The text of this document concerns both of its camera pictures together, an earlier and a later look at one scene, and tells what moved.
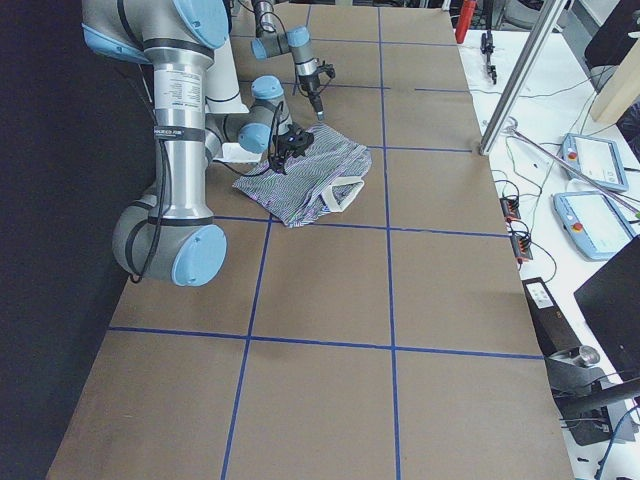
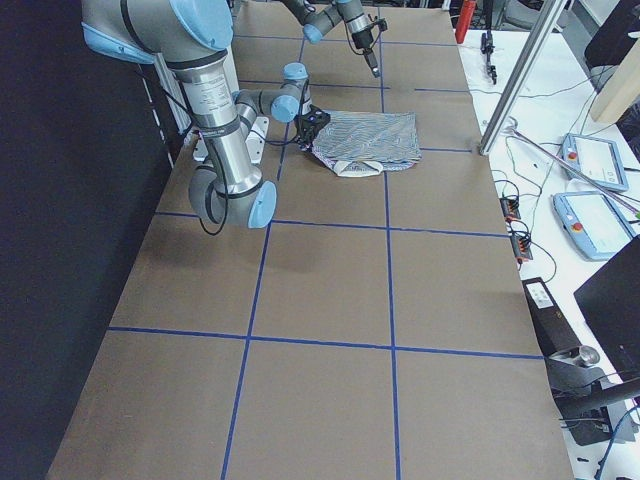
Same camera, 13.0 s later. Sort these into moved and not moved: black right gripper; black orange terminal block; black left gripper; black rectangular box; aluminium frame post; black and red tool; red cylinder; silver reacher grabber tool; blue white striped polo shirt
Moved: blue white striped polo shirt; black right gripper; black left gripper
Not moved: black rectangular box; black orange terminal block; red cylinder; silver reacher grabber tool; black and red tool; aluminium frame post
